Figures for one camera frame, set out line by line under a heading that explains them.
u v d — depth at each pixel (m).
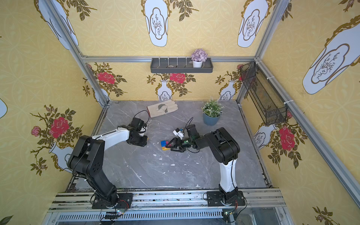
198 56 0.82
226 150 0.52
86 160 0.48
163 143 0.88
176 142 0.83
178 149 0.92
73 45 0.84
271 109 0.84
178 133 0.90
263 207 0.78
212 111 0.95
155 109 1.14
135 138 0.80
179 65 0.92
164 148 0.92
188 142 0.84
